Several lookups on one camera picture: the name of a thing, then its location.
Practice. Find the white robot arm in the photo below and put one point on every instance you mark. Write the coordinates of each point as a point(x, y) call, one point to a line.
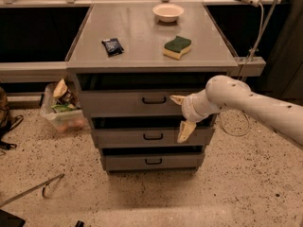
point(223, 93)

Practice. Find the grey bottom drawer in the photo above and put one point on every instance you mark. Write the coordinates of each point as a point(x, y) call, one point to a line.
point(127, 159)

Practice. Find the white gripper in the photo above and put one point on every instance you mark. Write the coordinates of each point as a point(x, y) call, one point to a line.
point(189, 109)

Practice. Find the grey drawer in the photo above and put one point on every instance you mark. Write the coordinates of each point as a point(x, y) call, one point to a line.
point(137, 94)
point(127, 159)
point(147, 132)

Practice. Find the dark blue snack packet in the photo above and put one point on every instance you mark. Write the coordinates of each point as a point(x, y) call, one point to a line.
point(113, 47)

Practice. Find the grey middle drawer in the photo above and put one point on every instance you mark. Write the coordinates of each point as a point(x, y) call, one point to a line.
point(147, 132)

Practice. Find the green yellow sponge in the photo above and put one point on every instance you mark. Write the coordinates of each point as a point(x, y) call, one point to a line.
point(176, 48)

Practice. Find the white bowl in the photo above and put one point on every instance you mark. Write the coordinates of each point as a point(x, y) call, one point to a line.
point(167, 13)

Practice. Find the grey drawer cabinet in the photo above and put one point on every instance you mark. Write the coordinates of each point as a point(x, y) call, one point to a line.
point(126, 64)

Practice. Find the metal rod on floor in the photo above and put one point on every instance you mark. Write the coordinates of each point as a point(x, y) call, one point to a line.
point(24, 193)

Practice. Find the crumpled snack bag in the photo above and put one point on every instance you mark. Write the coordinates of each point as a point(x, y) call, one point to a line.
point(63, 94)

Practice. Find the dark backpack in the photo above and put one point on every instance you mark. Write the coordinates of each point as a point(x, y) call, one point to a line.
point(7, 122)

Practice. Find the grey top drawer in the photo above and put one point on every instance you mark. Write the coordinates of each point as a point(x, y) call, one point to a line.
point(137, 94)

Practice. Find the black object bottom left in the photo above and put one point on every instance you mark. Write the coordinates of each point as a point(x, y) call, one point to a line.
point(9, 220)

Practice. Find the clear plastic bin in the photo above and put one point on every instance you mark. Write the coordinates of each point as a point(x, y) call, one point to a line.
point(61, 121)

